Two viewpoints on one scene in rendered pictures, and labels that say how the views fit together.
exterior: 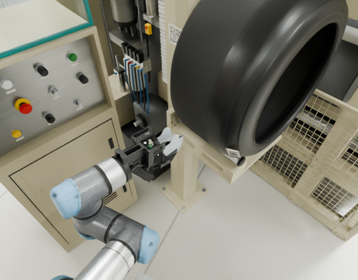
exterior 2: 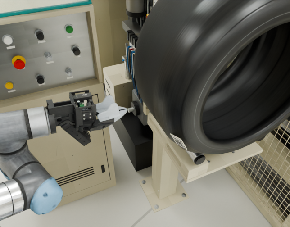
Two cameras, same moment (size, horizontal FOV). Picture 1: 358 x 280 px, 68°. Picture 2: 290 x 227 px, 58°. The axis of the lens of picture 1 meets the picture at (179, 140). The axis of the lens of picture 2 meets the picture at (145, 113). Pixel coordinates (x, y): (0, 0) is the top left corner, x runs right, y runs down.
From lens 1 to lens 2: 0.25 m
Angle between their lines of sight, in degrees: 15
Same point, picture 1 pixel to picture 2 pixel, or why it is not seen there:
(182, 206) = (156, 204)
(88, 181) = (10, 119)
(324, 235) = not seen: outside the picture
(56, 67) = (54, 35)
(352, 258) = not seen: outside the picture
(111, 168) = (36, 114)
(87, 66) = (82, 41)
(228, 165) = (187, 161)
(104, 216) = (20, 158)
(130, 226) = (37, 173)
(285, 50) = (231, 34)
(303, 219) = not seen: outside the picture
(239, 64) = (183, 43)
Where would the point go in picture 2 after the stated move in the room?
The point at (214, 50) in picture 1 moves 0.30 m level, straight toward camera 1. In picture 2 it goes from (167, 29) to (99, 93)
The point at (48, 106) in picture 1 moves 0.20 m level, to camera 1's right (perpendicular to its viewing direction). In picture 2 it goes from (41, 68) to (81, 76)
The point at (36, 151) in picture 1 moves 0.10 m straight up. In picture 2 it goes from (22, 105) to (15, 87)
